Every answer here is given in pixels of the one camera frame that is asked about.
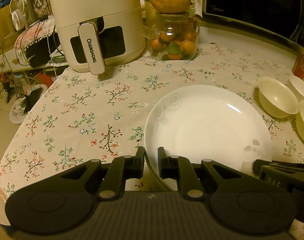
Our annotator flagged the white plate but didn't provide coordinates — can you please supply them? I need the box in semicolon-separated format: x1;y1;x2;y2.
143;84;274;188

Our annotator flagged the white bowl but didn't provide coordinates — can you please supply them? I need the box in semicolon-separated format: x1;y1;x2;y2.
287;76;304;102

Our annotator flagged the floral tablecloth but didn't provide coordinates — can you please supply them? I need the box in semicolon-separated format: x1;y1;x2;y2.
0;44;292;199

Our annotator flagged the glass jar of tangerines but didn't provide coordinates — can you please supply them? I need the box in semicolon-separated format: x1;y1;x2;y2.
144;11;200;61

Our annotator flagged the white air fryer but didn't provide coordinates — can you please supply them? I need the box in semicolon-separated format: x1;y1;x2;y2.
50;0;145;75

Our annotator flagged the black microwave oven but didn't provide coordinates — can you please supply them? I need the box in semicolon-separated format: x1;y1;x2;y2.
202;0;304;49

